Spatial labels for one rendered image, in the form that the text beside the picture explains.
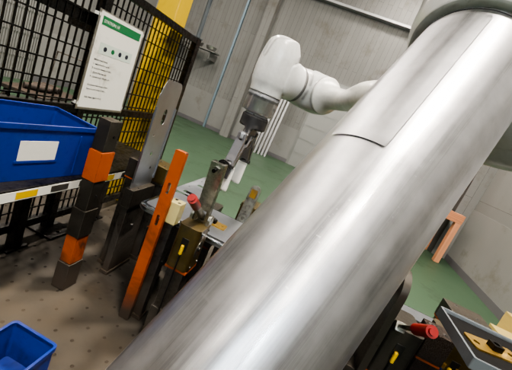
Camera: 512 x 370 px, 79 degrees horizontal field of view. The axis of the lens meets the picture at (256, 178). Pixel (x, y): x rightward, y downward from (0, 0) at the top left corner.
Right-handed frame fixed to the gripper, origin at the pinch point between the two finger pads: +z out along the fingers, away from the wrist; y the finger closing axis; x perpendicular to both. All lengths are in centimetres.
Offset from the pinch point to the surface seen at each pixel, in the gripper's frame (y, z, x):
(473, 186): 569, -34, -304
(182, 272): -20.1, 20.2, -2.3
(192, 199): -26.7, -0.3, -0.3
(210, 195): -16.2, 0.9, -0.7
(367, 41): 919, -300, -8
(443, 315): -29, -2, -51
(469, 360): -40, -2, -51
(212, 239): -10.4, 13.8, -4.1
